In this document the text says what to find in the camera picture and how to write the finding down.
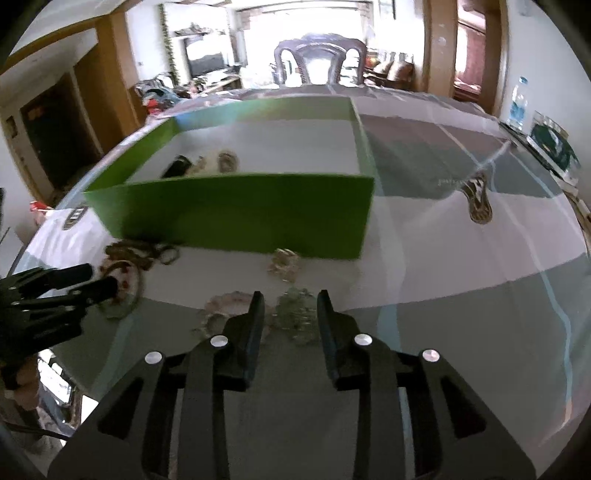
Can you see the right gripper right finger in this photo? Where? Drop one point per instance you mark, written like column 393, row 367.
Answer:
column 418, row 417

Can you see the green ivy garland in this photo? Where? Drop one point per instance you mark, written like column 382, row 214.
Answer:
column 167, row 45

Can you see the green tissue pack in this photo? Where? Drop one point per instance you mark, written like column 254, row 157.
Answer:
column 550, row 140

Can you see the plastic water bottle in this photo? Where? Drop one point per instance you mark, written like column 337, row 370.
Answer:
column 519, row 103

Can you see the dark wooden chair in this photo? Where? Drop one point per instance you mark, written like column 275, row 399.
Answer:
column 326, row 47

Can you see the plaid tablecloth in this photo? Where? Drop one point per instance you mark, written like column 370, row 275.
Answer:
column 471, row 248

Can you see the person's hand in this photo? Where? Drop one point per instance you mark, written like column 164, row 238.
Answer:
column 26, row 395

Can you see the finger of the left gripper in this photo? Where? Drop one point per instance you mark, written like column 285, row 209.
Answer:
column 60, row 279
column 76, row 299

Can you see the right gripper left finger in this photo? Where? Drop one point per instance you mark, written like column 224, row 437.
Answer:
column 168, row 410

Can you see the black watch band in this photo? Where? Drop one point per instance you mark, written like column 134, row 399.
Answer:
column 177, row 168

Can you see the green cardboard box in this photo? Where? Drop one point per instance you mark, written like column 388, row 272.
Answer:
column 305, row 180

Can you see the chair with clothes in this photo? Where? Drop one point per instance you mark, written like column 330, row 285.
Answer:
column 156, row 95

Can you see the flat screen television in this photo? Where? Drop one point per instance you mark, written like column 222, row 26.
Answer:
column 203, row 56

